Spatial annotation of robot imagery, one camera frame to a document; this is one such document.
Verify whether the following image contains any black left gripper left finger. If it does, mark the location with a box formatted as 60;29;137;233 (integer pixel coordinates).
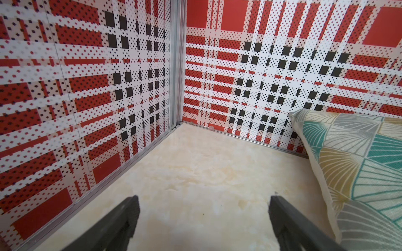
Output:
64;195;140;251

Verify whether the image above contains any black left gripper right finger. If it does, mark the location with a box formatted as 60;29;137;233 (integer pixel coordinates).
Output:
268;196;344;251

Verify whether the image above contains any patterned teal gold pillow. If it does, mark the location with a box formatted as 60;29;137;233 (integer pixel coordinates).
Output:
289;109;402;251

